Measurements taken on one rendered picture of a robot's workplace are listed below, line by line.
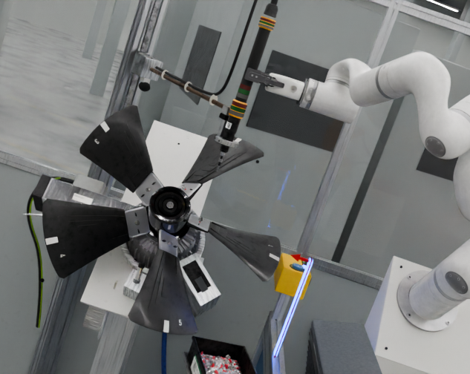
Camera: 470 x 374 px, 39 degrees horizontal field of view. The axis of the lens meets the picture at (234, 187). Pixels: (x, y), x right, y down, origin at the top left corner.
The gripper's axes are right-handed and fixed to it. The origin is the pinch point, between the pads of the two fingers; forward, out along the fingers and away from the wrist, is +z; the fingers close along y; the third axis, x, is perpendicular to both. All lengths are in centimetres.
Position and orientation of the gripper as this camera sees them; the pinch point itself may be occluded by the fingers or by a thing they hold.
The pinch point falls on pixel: (250, 73)
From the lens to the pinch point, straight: 188.7
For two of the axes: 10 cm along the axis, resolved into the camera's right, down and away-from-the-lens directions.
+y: 0.3, -2.1, 9.8
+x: 3.2, -9.2, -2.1
